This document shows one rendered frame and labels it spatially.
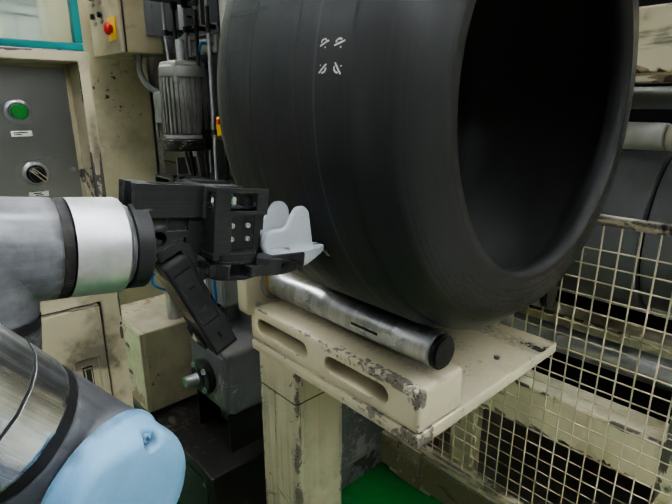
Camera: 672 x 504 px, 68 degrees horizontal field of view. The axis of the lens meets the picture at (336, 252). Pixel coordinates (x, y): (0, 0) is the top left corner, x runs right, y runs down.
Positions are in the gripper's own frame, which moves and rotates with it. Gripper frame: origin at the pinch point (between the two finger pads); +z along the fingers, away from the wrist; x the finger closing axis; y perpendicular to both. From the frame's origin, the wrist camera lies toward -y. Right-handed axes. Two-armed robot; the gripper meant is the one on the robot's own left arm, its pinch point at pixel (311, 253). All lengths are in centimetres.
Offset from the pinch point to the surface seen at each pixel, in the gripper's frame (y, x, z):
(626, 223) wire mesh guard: 4, -12, 59
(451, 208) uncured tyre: 6.7, -12.6, 6.2
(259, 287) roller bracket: -12.1, 25.8, 11.5
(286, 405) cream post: -40, 31, 24
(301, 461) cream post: -51, 28, 26
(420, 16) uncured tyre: 22.3, -11.9, -0.8
